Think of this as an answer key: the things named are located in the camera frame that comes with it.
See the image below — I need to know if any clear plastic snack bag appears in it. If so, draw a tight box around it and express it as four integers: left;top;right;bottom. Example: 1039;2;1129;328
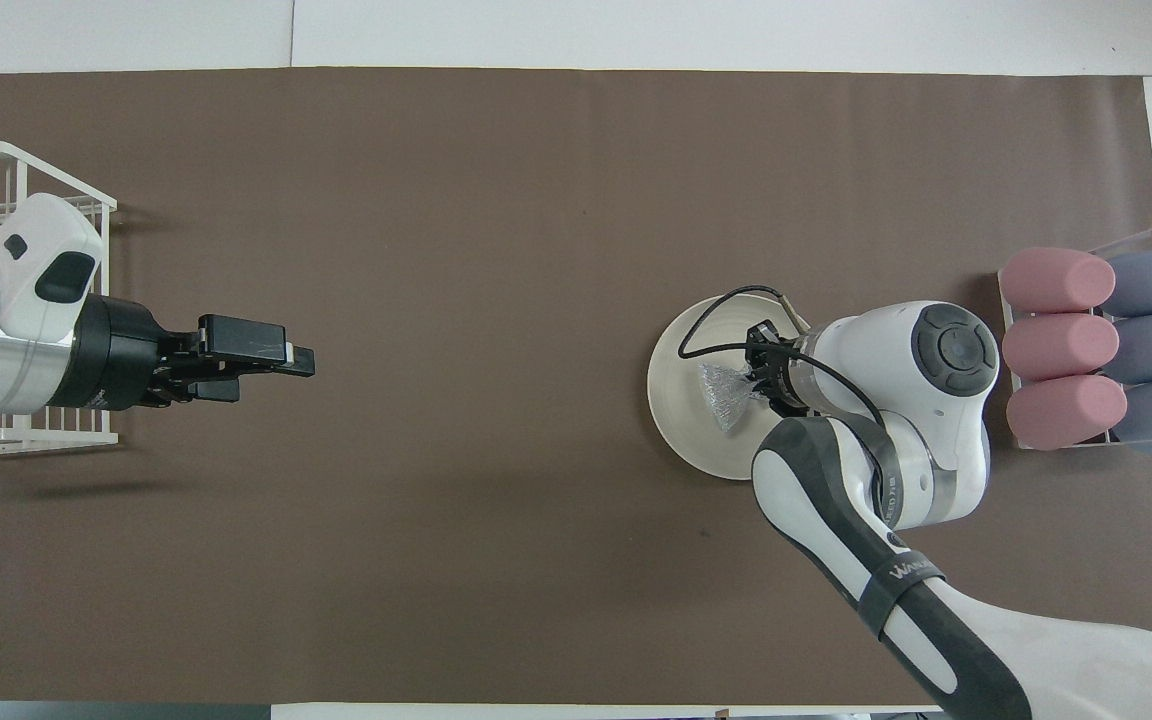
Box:
699;362;769;434

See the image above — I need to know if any brown paper table mat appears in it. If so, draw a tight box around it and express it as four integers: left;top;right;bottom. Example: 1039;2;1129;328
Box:
0;68;1152;707

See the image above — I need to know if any cream round plate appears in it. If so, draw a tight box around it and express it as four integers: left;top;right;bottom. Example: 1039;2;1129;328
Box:
647;293;837;482

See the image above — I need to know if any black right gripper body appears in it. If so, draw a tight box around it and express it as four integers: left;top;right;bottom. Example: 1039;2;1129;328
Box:
746;320;809;419

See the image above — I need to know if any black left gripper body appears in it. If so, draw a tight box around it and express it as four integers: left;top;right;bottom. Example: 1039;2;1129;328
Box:
46;295;202;409

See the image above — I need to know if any pink plastic cup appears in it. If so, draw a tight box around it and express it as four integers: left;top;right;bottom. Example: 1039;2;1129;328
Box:
1006;375;1130;452
1002;312;1121;382
999;247;1118;314

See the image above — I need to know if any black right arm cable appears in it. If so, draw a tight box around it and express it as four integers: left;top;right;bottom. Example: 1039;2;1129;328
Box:
677;286;889;433

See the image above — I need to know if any white wire dish rack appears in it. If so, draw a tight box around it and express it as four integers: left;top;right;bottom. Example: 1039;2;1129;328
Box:
0;140;120;458

